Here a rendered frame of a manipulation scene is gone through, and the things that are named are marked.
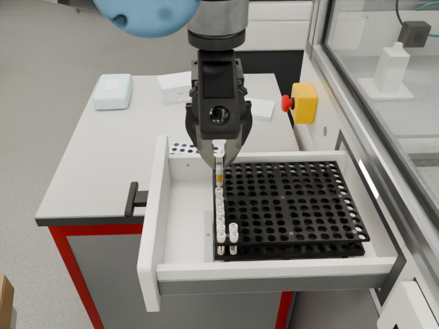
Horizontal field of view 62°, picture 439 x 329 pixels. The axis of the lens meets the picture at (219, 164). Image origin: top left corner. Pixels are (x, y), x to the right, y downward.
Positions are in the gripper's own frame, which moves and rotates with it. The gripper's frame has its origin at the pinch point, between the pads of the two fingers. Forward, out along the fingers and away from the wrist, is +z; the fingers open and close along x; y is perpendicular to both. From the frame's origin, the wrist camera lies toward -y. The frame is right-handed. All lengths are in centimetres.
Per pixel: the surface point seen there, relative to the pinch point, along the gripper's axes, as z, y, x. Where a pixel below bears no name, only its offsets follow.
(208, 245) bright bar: 10.8, -6.9, 2.3
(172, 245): 11.9, -5.8, 8.0
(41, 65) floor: 95, 246, 134
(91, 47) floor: 96, 282, 102
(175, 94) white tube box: 17, 52, 10
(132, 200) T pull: 4.3, -2.6, 13.6
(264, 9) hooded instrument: 2, 78, -18
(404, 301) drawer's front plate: 4.2, -21.4, -20.8
